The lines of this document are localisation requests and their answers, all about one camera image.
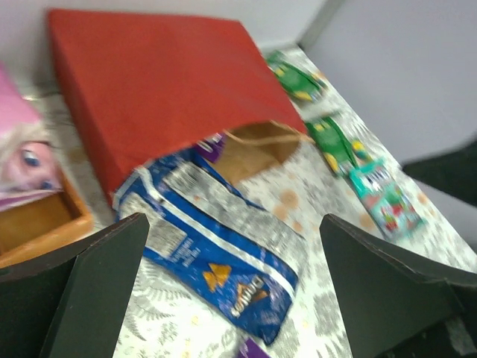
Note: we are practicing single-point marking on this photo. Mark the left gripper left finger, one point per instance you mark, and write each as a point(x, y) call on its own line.
point(71, 301)

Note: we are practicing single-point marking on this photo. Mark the red paper bag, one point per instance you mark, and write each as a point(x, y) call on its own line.
point(140, 86)

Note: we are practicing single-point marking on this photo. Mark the orange wooden tray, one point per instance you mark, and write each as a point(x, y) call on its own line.
point(45, 225)

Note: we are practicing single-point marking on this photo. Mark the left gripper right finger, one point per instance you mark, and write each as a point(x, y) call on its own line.
point(395, 303)

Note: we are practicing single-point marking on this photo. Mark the purple candy packet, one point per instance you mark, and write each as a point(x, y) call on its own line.
point(249, 349)

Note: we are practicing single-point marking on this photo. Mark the purple folded cloth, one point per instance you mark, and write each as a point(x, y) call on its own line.
point(29, 169)

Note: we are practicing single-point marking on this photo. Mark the teal candy packet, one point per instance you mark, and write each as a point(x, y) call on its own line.
point(385, 200)

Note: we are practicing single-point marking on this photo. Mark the green snack packet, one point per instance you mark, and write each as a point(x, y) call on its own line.
point(299, 84)
point(341, 153)

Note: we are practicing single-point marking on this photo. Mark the small purple chocolate packet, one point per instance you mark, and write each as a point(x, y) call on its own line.
point(211, 148)

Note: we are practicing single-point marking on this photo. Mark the blue snack packet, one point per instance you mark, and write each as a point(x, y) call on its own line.
point(236, 255)

